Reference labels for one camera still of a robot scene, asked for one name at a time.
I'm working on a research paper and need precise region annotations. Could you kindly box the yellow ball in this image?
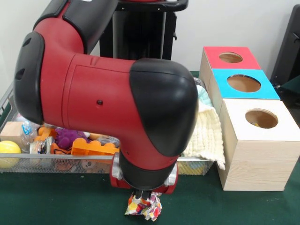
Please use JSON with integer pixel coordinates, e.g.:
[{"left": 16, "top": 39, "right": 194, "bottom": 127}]
[{"left": 0, "top": 140, "right": 22, "bottom": 168}]

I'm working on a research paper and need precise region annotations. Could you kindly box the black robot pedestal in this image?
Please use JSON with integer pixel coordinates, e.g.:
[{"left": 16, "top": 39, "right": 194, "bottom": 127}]
[{"left": 99, "top": 0, "right": 189, "bottom": 71}]

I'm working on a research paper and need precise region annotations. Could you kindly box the colourful geometric print cloth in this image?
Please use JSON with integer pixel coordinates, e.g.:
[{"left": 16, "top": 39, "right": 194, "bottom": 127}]
[{"left": 124, "top": 191, "right": 163, "bottom": 222}]

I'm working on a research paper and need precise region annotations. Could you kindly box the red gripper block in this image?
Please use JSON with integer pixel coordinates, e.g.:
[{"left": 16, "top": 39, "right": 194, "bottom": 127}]
[{"left": 110, "top": 173, "right": 179, "bottom": 203}]

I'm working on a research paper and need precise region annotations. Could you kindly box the dark green tablecloth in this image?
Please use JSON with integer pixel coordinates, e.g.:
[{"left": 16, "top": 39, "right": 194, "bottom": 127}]
[{"left": 0, "top": 68, "right": 300, "bottom": 225}]

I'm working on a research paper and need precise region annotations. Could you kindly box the cream fluffy cloth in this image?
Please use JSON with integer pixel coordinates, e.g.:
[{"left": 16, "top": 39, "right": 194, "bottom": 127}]
[{"left": 182, "top": 109, "right": 226, "bottom": 171}]

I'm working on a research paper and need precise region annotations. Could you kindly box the black chair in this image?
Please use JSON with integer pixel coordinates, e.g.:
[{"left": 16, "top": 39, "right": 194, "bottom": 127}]
[{"left": 270, "top": 4, "right": 300, "bottom": 94}]

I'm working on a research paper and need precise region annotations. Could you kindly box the mint green cloth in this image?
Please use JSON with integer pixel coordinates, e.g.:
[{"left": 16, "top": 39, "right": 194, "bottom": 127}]
[{"left": 196, "top": 84, "right": 213, "bottom": 107}]

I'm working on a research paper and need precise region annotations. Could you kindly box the orange plastic compartment tray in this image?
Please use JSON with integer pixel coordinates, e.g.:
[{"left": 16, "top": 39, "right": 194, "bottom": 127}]
[{"left": 71, "top": 138, "right": 120, "bottom": 157}]

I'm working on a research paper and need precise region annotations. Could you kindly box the wooden box with three holes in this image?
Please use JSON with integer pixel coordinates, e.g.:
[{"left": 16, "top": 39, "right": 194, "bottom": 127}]
[{"left": 198, "top": 46, "right": 300, "bottom": 192}]

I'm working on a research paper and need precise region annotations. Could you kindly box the wire mesh bin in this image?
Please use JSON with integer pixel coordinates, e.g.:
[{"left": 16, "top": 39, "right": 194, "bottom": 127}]
[{"left": 0, "top": 77, "right": 215, "bottom": 175}]

